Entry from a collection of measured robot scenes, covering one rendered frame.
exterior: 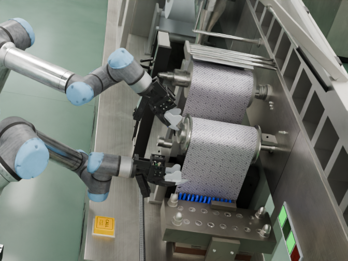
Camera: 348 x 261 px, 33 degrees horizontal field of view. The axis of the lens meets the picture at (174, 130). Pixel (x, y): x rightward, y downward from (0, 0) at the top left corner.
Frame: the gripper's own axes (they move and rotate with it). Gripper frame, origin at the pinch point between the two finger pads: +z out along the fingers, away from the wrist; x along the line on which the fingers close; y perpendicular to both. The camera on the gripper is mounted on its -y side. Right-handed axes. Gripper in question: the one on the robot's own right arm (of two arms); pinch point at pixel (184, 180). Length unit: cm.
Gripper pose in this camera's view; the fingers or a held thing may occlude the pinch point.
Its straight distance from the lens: 213.9
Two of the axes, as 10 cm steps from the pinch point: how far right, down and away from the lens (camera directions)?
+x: -0.6, -5.6, 8.3
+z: 9.7, 1.6, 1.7
